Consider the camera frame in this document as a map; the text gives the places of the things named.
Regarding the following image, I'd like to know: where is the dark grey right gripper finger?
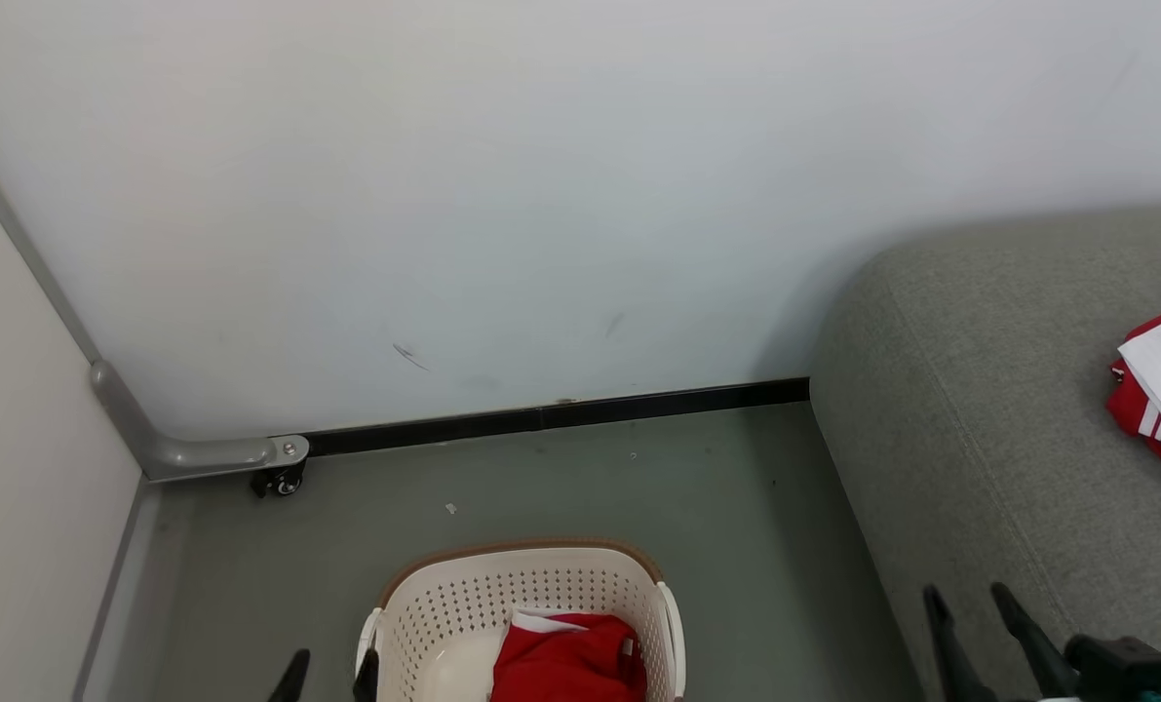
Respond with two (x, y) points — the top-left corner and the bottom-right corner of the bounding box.
(921, 584), (977, 702)
(990, 582), (1080, 702)

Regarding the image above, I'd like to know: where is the plain red garment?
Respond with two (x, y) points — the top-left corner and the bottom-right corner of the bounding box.
(490, 609), (649, 702)

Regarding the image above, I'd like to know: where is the cream perforated laundry basket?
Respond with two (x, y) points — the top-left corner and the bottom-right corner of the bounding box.
(356, 539), (686, 702)

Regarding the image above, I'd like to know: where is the black caster wheel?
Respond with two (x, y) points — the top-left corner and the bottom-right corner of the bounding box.
(252, 463), (307, 499)

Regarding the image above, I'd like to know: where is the grey fabric sofa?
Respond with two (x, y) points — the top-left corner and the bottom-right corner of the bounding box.
(810, 202), (1161, 702)

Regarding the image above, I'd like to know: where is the black baseboard strip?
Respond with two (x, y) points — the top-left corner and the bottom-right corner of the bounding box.
(304, 377), (811, 458)

